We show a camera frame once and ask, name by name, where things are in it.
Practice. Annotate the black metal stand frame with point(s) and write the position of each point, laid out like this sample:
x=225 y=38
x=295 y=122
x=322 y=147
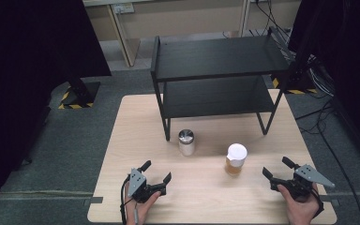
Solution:
x=350 y=62

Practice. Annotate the black two-tier shelf rack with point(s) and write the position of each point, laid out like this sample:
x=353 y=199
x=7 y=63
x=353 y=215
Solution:
x=218 y=56

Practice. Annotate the silver metal can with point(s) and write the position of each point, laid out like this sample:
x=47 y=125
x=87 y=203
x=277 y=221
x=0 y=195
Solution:
x=186 y=145

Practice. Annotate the amber jar with white lid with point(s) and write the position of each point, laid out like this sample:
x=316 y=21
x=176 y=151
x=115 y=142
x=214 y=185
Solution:
x=236 y=153

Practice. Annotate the person's left hand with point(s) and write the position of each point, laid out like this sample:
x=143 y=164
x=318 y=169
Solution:
x=139 y=212

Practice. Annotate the white wall socket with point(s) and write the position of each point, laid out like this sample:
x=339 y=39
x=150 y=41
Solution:
x=123 y=8

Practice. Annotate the black stand base striped tape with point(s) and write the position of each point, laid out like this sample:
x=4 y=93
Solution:
x=300 y=84
x=81 y=93

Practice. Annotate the person's right hand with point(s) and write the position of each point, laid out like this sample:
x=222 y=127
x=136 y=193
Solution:
x=301 y=212

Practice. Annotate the beige wooden frame leg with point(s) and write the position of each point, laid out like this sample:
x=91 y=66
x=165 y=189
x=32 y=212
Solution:
x=126 y=40

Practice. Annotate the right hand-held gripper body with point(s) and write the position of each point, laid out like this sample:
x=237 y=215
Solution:
x=309 y=175

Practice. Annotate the dark curtain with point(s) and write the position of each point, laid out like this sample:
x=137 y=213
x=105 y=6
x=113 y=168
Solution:
x=28 y=62

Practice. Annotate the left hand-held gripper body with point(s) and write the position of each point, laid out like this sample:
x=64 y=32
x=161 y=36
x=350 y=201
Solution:
x=136 y=182

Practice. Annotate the white wall post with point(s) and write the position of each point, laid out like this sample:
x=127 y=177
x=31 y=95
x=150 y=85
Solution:
x=244 y=17

